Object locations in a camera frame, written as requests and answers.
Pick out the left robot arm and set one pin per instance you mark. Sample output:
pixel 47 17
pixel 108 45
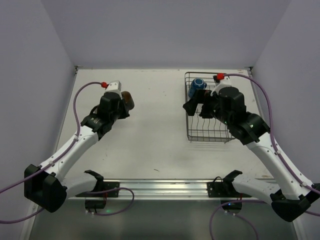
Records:
pixel 46 184

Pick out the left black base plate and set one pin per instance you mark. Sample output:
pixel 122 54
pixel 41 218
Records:
pixel 107 187

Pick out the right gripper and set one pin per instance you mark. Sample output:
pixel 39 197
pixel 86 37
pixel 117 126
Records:
pixel 202 100

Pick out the aluminium mounting rail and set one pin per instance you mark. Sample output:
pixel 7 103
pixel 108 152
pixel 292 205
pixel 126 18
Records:
pixel 145 189

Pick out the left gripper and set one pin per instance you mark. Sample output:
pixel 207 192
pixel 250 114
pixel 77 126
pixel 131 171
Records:
pixel 124 110

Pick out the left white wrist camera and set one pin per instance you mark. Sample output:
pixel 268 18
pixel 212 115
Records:
pixel 114 86

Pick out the dark brown mug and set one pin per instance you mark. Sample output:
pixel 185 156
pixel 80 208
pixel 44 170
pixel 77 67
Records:
pixel 128 100

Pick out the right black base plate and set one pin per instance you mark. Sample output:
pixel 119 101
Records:
pixel 223 187

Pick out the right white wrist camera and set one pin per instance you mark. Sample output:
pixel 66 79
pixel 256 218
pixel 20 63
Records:
pixel 222 81

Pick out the blue mug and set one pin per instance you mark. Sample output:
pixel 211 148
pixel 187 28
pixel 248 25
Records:
pixel 196 84

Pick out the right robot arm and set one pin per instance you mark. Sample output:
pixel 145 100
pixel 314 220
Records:
pixel 292 194

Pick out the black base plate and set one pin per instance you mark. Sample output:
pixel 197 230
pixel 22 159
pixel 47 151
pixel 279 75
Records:
pixel 107 187
pixel 223 187

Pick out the dark wire dish rack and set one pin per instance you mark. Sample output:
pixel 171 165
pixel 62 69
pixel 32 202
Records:
pixel 197 128

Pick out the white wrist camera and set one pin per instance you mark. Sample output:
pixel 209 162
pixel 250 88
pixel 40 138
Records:
pixel 222 81
pixel 114 86

